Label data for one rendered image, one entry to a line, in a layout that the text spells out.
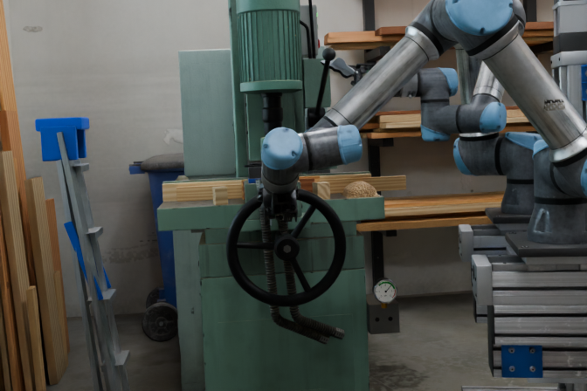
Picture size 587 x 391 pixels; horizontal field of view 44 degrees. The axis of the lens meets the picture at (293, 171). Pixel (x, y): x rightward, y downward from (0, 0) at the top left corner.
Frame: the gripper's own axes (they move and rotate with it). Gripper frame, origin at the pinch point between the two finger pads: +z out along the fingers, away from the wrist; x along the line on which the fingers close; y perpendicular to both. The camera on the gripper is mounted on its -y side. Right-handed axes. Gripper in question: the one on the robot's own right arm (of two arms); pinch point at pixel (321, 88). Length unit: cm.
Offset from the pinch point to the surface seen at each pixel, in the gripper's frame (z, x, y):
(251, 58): 18.0, -12.1, -5.0
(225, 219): 26.4, 31.3, -11.5
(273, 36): 11.7, -16.2, -0.6
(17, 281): 113, 23, -125
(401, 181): -24.0, 19.0, -23.4
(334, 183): -4.5, 19.0, -23.3
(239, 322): 24, 57, -22
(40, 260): 110, 11, -146
